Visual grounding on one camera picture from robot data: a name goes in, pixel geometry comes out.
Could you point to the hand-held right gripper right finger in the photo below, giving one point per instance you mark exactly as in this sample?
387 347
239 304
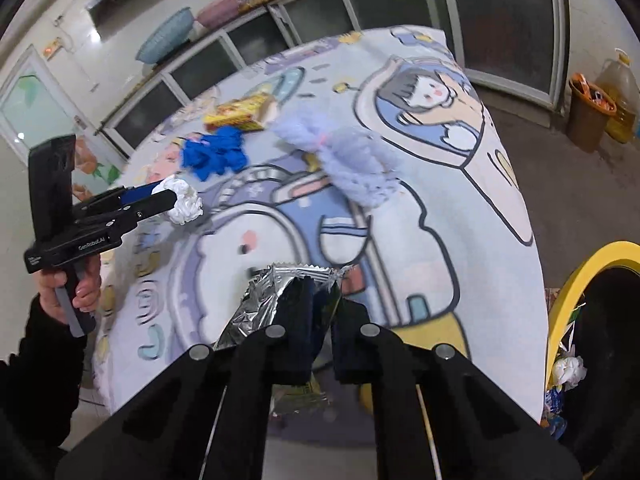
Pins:
347 347

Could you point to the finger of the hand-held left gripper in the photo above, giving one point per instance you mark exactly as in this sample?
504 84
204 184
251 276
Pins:
150 205
145 191

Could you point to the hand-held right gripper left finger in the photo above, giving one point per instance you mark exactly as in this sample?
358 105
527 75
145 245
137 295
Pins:
295 340

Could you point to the white tissue ball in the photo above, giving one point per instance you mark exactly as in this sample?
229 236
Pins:
567 371
185 205

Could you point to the silver foil packet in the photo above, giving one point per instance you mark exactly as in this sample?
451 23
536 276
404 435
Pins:
260 300

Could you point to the yellow rimmed black bin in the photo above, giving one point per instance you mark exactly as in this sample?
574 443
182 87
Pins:
580 280

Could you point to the person's left forearm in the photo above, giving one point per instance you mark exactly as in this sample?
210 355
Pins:
40 370

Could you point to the person's left hand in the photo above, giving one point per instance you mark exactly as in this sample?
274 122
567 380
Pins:
85 285

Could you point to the blue gloves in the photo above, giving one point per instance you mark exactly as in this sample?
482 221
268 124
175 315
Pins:
215 154

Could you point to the yellow cardboard box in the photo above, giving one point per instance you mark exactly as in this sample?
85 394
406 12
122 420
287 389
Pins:
237 112

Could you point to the blue plastic basket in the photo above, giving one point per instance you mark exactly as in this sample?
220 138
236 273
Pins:
167 36

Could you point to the lilac mesh bath puff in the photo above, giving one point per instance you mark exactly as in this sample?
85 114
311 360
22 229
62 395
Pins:
350 160

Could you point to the pink plastic basin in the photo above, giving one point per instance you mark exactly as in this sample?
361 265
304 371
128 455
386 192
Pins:
217 11

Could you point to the brown waste bin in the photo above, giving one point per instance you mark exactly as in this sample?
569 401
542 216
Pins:
587 117

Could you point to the glass door kitchen cabinet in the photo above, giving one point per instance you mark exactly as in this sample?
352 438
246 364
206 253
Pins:
505 30

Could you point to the large cooking oil jug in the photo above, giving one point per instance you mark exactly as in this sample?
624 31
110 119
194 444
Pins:
622 97

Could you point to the orange wall socket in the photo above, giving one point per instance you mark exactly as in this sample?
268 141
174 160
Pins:
51 47

